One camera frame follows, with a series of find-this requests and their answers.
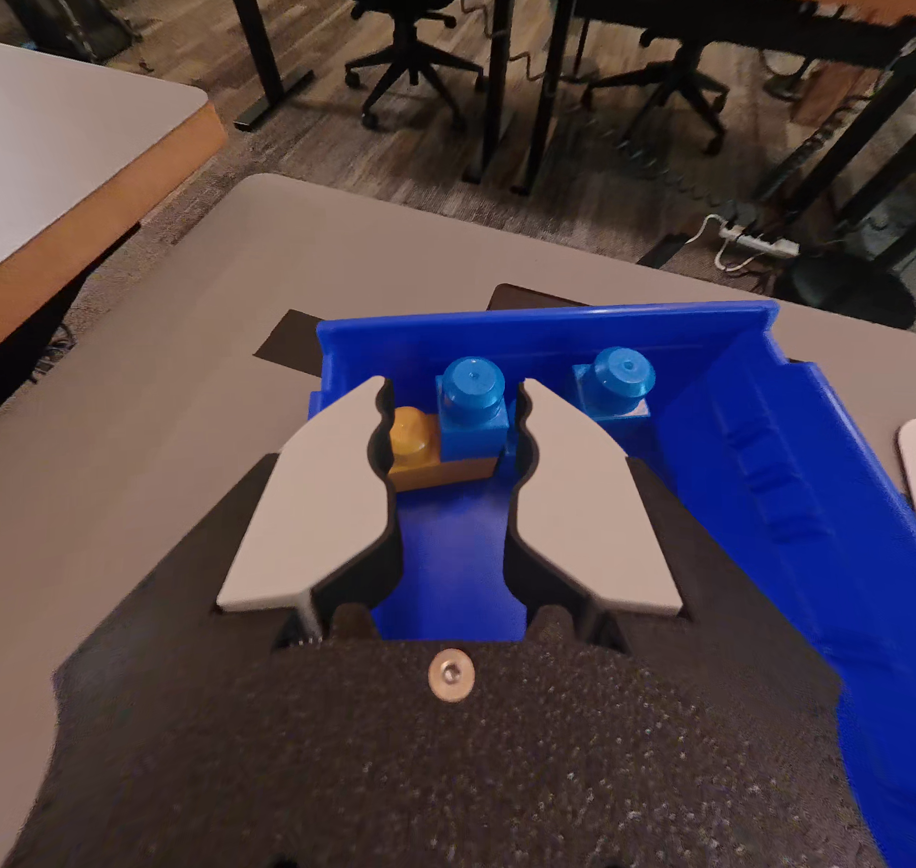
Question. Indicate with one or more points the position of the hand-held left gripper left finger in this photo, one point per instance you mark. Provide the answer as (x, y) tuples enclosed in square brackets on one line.
[(315, 517)]

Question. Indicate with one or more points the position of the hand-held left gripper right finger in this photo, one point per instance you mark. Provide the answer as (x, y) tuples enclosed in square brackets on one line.
[(594, 524)]

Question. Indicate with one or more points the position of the orange mega block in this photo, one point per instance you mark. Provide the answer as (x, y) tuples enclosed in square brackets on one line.
[(411, 446)]

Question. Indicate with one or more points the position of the blue mega block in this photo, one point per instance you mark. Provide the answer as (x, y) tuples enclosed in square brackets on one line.
[(619, 378), (472, 424)]

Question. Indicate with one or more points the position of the blue plastic bin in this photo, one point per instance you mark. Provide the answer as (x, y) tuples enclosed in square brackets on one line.
[(751, 453)]

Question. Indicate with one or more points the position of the white display stand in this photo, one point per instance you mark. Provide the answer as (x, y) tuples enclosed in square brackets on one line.
[(907, 460)]

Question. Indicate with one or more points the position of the white power strip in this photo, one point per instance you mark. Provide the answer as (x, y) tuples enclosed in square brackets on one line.
[(766, 242)]

